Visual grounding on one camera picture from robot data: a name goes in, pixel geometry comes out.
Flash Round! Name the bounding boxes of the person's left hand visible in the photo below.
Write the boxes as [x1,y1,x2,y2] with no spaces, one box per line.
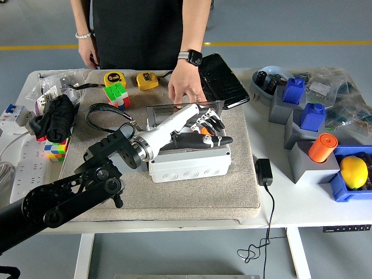
[167,61,208,105]

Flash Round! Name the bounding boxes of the person's right hand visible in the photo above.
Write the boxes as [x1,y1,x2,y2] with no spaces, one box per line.
[77,38,101,70]

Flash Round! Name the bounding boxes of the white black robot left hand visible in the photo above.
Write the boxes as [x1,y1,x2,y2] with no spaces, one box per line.
[138,103,234,158]

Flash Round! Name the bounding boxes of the white junction box clear lid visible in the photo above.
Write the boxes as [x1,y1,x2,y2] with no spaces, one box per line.
[145,100,233,184]

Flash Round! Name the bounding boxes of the black smart watch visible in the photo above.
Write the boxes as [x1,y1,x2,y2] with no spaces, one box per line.
[177,49,203,67]

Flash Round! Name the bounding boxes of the yellow round tape measure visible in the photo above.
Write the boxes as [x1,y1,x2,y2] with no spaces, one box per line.
[103,71,128,88]

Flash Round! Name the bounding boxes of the black zip case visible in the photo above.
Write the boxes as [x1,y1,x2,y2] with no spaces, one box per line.
[197,53,251,110]

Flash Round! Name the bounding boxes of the yellow square tape measure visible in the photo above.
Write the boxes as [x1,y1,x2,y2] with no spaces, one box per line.
[136,71,160,92]

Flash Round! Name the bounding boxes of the clear bags of hardware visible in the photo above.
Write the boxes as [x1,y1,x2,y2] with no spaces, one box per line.
[26,68,94,113]

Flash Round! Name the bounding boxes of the colourful puzzle cube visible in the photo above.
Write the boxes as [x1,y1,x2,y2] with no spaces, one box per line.
[103,83,131,113]
[44,138,70,163]

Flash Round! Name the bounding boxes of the person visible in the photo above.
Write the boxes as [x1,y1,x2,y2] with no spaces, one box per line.
[70,0,213,71]

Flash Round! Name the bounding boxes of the black cloth bundle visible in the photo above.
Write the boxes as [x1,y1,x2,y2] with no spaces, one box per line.
[28,94,77,143]

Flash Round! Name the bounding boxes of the grey-brown mat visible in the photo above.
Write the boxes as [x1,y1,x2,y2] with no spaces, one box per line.
[56,69,262,223]

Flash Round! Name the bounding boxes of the light blue bowl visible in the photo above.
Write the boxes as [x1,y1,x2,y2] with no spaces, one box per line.
[251,65,296,102]

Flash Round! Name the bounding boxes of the grey block holder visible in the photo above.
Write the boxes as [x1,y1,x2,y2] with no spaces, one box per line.
[284,109,335,151]
[288,141,341,184]
[269,85,307,126]

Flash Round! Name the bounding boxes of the black power adapter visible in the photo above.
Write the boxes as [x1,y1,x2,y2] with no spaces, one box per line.
[255,158,274,187]

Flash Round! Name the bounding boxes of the blue plastic block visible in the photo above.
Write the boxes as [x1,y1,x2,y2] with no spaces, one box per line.
[282,77,306,105]
[299,102,327,131]

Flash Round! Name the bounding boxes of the white power strip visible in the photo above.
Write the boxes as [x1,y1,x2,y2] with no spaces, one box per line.
[10,136,50,204]

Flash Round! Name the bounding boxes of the white table leg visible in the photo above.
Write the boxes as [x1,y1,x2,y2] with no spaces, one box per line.
[74,233,95,279]
[286,227,312,279]

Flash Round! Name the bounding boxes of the clear bags of parts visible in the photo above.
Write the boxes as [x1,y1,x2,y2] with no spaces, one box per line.
[290,66,372,146]

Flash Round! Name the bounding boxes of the blue storage bin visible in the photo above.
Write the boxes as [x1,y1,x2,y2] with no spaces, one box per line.
[328,145,372,203]

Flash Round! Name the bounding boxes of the yellow lemon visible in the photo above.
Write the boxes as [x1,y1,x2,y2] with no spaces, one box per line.
[339,156,369,189]

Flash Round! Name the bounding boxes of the black table control panel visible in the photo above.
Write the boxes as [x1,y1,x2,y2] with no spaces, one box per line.
[322,224,372,233]

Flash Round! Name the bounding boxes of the black tape measure strap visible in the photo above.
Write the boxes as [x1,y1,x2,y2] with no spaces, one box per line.
[65,83,106,90]

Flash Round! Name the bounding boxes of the white circuit breaker blue switch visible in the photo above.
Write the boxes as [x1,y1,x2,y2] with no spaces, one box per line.
[0,103,33,128]

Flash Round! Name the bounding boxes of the white power cord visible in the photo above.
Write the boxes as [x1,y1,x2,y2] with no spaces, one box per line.
[0,129,35,189]

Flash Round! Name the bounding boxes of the black adapter cord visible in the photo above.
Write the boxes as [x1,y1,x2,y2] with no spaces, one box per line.
[237,184,287,279]

